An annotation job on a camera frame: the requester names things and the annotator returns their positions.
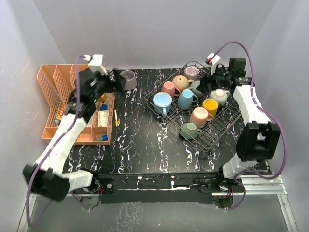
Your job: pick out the lilac mug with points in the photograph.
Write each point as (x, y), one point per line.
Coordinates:
(131, 81)

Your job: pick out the yellow mug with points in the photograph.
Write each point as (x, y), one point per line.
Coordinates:
(211, 106)

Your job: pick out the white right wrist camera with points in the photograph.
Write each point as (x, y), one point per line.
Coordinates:
(213, 60)

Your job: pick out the grey wire dish rack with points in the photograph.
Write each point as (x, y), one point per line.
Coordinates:
(227, 118)

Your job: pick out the papers in organizer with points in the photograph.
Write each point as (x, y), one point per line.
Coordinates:
(103, 116)

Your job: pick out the lavender textured mug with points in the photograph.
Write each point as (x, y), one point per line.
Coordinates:
(191, 72)

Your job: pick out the grey mug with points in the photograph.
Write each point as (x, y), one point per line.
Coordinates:
(194, 88)

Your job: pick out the tan glazed round mug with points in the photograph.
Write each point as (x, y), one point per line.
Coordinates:
(181, 82)

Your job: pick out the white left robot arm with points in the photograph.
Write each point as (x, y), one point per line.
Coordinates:
(45, 177)

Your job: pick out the green teal mug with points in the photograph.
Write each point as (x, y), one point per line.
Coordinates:
(190, 131)

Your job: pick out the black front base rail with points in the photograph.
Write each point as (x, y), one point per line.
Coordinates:
(162, 187)

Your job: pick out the light blue ribbed mug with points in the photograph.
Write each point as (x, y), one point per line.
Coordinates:
(162, 103)

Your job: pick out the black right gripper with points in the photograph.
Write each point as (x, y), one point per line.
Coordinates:
(206, 79)

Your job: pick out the peach pink mug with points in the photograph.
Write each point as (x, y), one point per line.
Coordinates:
(200, 116)

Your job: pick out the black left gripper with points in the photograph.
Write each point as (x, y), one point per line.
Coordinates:
(118, 86)

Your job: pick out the orange plastic file organizer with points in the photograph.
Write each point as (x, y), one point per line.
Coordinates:
(57, 82)

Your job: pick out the pink mug white interior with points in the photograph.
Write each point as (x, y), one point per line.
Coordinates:
(169, 88)

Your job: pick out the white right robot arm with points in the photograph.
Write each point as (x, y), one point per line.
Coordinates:
(260, 136)

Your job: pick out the white speckled ceramic mug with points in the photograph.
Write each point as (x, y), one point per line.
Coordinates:
(220, 96)

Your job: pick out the yellow white pen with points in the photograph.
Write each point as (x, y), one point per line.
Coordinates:
(116, 118)

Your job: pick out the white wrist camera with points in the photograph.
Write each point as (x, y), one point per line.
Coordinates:
(96, 63)
(213, 60)

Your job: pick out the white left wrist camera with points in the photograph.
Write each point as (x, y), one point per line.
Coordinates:
(96, 63)

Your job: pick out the blue mug white interior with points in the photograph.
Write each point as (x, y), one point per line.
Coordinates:
(186, 98)

